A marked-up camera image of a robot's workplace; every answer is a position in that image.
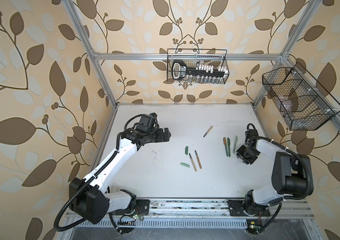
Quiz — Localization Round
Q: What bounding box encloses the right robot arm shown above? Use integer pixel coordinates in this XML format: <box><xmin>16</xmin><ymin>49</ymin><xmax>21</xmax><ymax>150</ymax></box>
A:
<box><xmin>236</xmin><ymin>123</ymin><xmax>314</xmax><ymax>216</ymax></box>

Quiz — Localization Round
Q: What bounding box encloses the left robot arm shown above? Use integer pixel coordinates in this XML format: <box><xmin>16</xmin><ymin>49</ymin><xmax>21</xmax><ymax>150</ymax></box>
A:
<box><xmin>54</xmin><ymin>113</ymin><xmax>171</xmax><ymax>232</ymax></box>

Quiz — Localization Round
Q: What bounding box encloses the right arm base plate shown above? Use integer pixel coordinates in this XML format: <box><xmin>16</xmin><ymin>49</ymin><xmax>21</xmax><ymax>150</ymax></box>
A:
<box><xmin>227</xmin><ymin>200</ymin><xmax>271</xmax><ymax>217</ymax></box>

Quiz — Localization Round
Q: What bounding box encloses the black socket tool set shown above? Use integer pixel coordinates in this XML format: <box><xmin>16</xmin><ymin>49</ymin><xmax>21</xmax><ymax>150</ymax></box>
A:
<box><xmin>171</xmin><ymin>60</ymin><xmax>229</xmax><ymax>80</ymax></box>

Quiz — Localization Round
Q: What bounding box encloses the side wire basket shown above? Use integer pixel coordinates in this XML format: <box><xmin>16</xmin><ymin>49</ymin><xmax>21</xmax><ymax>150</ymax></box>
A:
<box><xmin>262</xmin><ymin>62</ymin><xmax>340</xmax><ymax>131</ymax></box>

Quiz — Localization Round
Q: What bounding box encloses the back wire basket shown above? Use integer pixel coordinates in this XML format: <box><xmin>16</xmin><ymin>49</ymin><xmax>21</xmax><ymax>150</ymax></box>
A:
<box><xmin>167</xmin><ymin>48</ymin><xmax>230</xmax><ymax>85</ymax></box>

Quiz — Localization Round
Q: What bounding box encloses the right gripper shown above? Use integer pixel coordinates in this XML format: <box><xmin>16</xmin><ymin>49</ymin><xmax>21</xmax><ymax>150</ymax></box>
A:
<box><xmin>235</xmin><ymin>144</ymin><xmax>257</xmax><ymax>164</ymax></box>

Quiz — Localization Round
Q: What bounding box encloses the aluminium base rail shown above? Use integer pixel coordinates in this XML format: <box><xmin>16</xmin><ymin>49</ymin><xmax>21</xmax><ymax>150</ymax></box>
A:
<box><xmin>65</xmin><ymin>197</ymin><xmax>315</xmax><ymax>220</ymax></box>

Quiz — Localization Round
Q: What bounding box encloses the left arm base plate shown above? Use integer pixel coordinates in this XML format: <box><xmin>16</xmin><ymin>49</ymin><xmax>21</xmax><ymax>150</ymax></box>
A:
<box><xmin>112</xmin><ymin>199</ymin><xmax>150</xmax><ymax>216</ymax></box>

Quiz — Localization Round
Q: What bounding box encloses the light green cap lower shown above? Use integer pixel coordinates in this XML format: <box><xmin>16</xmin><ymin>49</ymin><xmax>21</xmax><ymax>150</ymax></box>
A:
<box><xmin>180</xmin><ymin>163</ymin><xmax>190</xmax><ymax>168</ymax></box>

